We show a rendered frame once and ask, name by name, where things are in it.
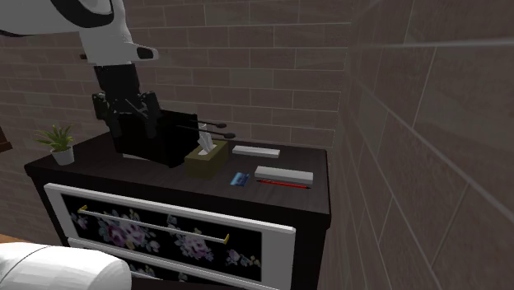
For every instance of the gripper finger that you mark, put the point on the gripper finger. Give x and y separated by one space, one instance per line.
107 113
151 110

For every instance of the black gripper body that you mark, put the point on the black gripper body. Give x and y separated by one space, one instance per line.
116 82

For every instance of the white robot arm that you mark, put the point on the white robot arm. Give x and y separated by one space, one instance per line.
105 43

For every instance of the black box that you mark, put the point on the black box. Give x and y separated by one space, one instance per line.
174 136

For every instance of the green plant in white pot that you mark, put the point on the green plant in white pot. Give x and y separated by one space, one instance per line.
63 152

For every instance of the black stick with round tip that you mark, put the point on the black stick with round tip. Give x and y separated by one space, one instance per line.
213 123
219 133

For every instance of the black dresser with floral drawers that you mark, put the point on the black dresser with floral drawers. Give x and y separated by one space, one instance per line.
132 176

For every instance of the olive tissue box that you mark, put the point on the olive tissue box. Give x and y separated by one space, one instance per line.
205 160

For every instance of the blue card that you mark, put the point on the blue card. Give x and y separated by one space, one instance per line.
239 179

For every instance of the small flat white box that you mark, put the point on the small flat white box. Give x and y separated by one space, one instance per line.
256 151

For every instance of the large flat white box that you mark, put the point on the large flat white box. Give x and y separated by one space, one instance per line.
283 175

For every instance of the red pen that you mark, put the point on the red pen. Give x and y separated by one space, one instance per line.
283 184

